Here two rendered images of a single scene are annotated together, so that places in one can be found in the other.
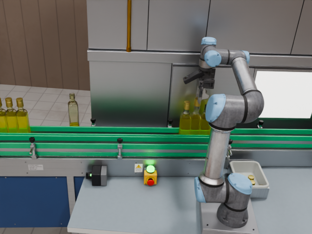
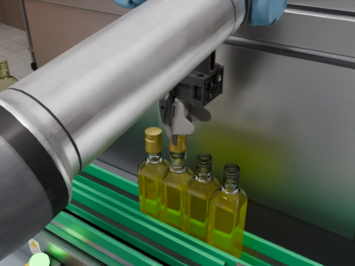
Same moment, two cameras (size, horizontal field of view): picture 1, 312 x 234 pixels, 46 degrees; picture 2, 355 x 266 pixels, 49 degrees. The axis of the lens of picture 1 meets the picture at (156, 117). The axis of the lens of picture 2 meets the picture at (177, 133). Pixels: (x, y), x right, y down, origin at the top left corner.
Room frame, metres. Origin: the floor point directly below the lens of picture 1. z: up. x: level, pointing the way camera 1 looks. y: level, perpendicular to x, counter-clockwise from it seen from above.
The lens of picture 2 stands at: (1.33, -0.62, 1.55)
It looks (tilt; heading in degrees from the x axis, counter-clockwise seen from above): 31 degrees down; 39
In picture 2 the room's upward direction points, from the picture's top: straight up
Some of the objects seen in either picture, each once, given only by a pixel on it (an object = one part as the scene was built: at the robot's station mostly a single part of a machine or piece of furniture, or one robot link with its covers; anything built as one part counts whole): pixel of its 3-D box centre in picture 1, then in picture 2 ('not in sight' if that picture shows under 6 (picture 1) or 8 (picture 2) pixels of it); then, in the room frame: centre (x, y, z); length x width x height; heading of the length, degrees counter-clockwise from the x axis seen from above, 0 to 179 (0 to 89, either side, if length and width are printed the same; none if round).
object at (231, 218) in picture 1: (233, 209); not in sight; (1.32, -0.40, 0.85); 0.15 x 0.15 x 0.10
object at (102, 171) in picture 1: (99, 176); not in sight; (1.58, 0.29, 0.79); 0.08 x 0.08 x 0.08; 5
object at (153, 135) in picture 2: (186, 105); (153, 140); (1.81, -0.17, 1.14); 0.04 x 0.04 x 0.04
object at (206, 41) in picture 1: (208, 48); not in sight; (1.82, -0.25, 1.47); 0.09 x 0.08 x 0.11; 5
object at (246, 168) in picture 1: (247, 178); not in sight; (1.62, -0.53, 0.80); 0.22 x 0.17 x 0.09; 5
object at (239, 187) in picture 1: (237, 190); not in sight; (1.33, -0.40, 0.97); 0.13 x 0.12 x 0.14; 95
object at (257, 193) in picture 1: (245, 177); not in sight; (1.65, -0.53, 0.79); 0.27 x 0.17 x 0.08; 5
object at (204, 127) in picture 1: (204, 128); (201, 218); (1.83, -0.28, 0.99); 0.06 x 0.06 x 0.21; 4
